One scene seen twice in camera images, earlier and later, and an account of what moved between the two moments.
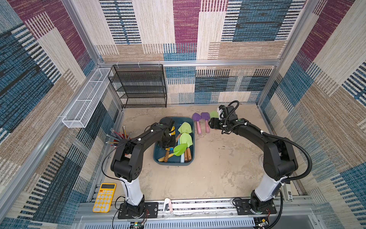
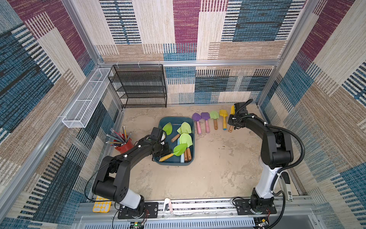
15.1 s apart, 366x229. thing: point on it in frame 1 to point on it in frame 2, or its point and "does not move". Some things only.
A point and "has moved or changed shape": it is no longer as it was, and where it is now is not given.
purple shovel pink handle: [206, 116] does not move
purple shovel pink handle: [197, 117] does not move
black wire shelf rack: [140, 86] does not move
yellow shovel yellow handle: [173, 129] has moved or changed shape
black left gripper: [172, 145] to [168, 150]
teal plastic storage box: [183, 153] does not move
